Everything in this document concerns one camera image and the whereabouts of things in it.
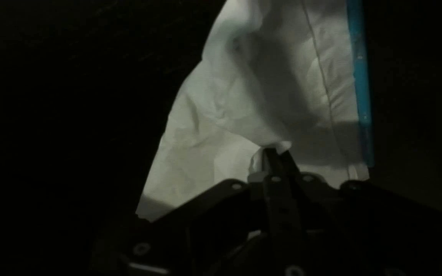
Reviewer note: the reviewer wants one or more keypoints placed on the white paper towel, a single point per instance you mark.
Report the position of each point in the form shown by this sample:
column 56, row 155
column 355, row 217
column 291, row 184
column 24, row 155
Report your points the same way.
column 221, row 116

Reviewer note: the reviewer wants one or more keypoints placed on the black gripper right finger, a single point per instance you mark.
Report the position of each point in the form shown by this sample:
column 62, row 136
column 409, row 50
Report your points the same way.
column 295, row 204

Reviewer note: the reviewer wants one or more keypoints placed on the blue straw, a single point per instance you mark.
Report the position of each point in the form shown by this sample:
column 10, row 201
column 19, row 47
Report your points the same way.
column 361, row 76

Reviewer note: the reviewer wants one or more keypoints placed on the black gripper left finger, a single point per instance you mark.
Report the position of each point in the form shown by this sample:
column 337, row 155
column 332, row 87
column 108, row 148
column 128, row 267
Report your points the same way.
column 272, row 204

